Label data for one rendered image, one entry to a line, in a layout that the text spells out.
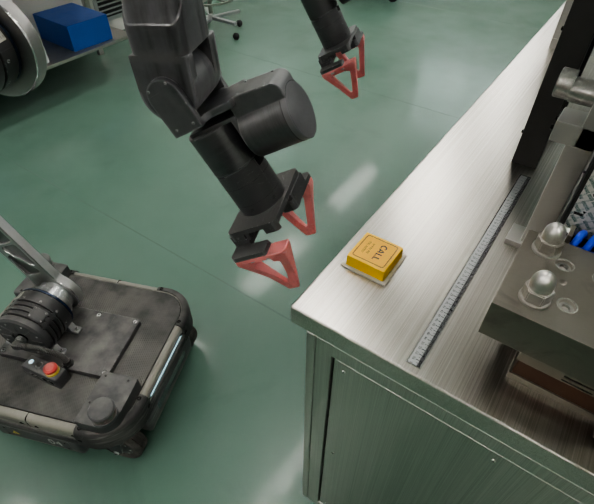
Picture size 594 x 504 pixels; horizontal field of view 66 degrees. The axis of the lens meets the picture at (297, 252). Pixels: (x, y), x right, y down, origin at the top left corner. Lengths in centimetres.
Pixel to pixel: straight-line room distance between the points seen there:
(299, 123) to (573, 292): 40
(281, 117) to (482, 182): 64
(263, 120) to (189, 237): 177
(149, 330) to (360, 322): 98
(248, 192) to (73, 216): 204
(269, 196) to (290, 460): 116
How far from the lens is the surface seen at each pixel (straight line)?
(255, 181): 50
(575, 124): 76
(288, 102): 44
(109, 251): 224
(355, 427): 90
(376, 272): 75
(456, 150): 110
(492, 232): 90
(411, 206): 91
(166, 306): 162
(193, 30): 46
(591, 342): 61
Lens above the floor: 146
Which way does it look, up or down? 45 degrees down
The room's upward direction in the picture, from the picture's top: straight up
